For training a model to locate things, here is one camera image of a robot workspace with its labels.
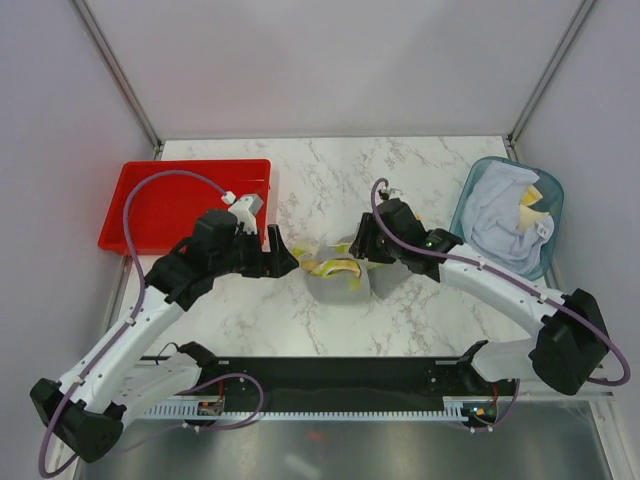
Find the light blue towel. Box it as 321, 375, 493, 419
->
459, 160, 559, 277

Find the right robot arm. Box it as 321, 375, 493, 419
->
349, 198, 609, 395

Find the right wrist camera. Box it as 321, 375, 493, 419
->
377, 186, 403, 201

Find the red plastic tray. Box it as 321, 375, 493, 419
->
98, 159, 271, 256

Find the aluminium frame post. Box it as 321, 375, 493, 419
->
68, 0, 164, 159
503, 0, 599, 151

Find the grey towel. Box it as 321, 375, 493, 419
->
293, 234, 412, 305

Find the left aluminium frame post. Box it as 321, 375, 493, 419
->
68, 0, 164, 159

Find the aluminium rail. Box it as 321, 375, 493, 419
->
518, 384, 614, 402

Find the teal plastic basket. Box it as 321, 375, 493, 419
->
448, 155, 567, 282

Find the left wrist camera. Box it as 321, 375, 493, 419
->
221, 191, 264, 230

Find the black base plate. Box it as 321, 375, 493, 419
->
179, 345, 515, 412

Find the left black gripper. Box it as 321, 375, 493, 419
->
211, 224, 298, 279

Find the white slotted cable duct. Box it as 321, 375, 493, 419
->
139, 397, 497, 422

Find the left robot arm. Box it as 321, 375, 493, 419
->
30, 210, 298, 463

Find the yellow towel in basket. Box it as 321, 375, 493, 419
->
517, 185, 550, 232

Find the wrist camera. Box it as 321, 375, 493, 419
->
377, 186, 403, 201
221, 191, 264, 230

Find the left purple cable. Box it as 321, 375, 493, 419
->
37, 168, 236, 476

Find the right aluminium frame post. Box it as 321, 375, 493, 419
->
503, 0, 599, 151

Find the yellow green patterned towel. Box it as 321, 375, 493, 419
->
292, 241, 372, 305

